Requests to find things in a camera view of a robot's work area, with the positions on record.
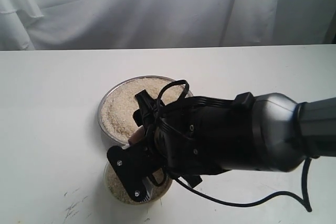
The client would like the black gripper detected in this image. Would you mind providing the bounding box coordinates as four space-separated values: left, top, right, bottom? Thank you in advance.
132 90 260 188

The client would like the brown wooden cup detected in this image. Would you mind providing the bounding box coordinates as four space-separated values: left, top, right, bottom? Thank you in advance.
128 126 145 146

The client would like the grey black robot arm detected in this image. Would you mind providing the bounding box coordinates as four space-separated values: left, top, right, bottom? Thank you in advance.
132 91 335 186

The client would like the beige grain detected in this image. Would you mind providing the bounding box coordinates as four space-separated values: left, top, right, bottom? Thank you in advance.
101 78 192 142

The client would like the white ceramic bowl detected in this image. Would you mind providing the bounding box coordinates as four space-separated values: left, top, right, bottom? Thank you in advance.
103 161 174 206

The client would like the rice in white bowl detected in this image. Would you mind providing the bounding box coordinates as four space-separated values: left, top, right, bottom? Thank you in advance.
106 165 171 204

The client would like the round steel tray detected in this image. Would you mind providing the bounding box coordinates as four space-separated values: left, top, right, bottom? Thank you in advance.
97 75 195 146

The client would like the white backdrop cloth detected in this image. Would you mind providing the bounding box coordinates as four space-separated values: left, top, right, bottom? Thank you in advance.
1 0 335 50

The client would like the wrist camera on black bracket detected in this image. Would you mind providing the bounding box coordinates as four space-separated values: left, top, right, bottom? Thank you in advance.
107 142 167 203

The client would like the black cable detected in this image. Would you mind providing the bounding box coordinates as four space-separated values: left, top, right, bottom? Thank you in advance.
146 79 320 213

